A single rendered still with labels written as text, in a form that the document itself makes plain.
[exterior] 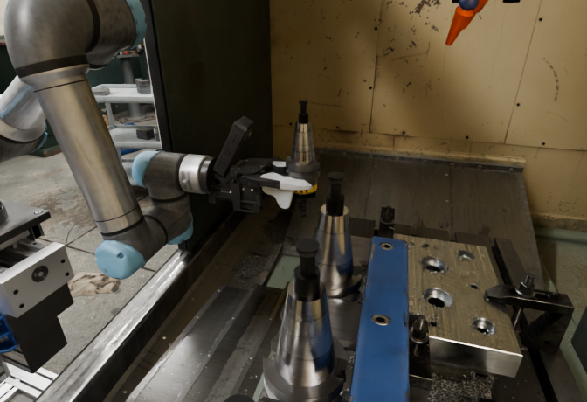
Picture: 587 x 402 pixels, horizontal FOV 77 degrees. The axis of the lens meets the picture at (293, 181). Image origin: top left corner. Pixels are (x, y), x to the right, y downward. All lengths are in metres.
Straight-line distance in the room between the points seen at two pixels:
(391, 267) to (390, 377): 0.12
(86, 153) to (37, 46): 0.16
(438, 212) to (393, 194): 0.18
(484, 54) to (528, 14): 0.18
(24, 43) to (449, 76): 1.38
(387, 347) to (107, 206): 0.50
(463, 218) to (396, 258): 1.15
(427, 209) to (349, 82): 0.61
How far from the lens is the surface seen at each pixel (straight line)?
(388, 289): 0.36
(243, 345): 0.96
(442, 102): 1.64
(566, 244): 1.89
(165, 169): 0.74
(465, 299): 0.76
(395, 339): 0.32
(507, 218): 1.60
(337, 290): 0.36
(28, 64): 0.65
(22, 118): 0.95
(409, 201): 1.55
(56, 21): 0.65
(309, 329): 0.26
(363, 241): 0.44
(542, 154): 1.78
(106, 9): 0.71
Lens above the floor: 1.46
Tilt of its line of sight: 25 degrees down
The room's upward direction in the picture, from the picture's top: straight up
